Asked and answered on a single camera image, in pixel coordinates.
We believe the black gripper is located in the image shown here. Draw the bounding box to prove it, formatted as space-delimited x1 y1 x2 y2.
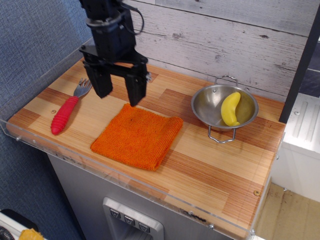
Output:
80 22 151 107

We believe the orange cloth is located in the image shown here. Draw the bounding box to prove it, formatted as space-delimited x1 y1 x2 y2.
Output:
90 103 184 171

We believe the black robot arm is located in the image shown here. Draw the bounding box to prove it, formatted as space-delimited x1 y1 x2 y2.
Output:
79 0 152 107

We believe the yellow toy banana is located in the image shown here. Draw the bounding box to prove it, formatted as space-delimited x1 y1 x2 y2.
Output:
220 92 241 127

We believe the grey toy fridge cabinet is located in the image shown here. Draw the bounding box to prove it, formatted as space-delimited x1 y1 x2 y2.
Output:
49 155 228 240

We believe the silver dispenser panel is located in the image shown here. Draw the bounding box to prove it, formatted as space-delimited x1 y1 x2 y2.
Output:
102 197 165 240

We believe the yellow object bottom left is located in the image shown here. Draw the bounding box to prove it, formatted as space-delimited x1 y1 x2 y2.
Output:
18 228 45 240

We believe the white toy sink unit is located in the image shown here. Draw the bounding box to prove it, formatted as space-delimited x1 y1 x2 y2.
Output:
270 93 320 202

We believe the fork with red handle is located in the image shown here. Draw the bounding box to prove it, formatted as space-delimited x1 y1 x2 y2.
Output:
50 78 92 135

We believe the steel bowl with handles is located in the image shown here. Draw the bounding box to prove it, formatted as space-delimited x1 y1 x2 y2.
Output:
191 75 259 144

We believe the clear acrylic guard rail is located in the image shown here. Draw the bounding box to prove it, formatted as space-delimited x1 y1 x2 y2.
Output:
0 30 296 240

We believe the black vertical post right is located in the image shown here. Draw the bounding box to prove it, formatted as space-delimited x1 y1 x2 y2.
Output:
278 6 320 124

